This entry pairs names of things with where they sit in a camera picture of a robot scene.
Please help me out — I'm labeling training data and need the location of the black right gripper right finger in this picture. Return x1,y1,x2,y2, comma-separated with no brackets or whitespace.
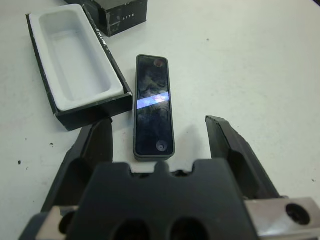
204,115,281,201

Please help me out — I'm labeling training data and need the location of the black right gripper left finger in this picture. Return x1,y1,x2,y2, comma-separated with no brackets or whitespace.
41,117,115,213

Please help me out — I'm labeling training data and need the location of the slim black camera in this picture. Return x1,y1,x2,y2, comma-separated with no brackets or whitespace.
132,54,175,162

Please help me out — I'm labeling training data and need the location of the black box lid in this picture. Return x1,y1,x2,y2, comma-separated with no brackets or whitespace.
62,0,149,38

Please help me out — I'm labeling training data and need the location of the black box base white insert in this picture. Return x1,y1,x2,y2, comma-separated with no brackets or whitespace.
24,2,133,132

